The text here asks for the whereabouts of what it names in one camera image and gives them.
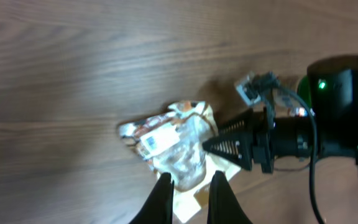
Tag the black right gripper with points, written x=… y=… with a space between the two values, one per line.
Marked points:
x=275 y=138

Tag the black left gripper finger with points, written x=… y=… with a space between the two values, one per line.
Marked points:
x=158 y=208

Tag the brown beige cookie pouch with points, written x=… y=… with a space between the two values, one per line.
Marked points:
x=172 y=142

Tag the green lid jar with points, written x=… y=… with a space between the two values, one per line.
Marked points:
x=303 y=90

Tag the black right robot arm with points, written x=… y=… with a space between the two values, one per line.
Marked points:
x=316 y=120

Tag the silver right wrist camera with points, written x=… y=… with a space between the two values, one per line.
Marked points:
x=257 y=88

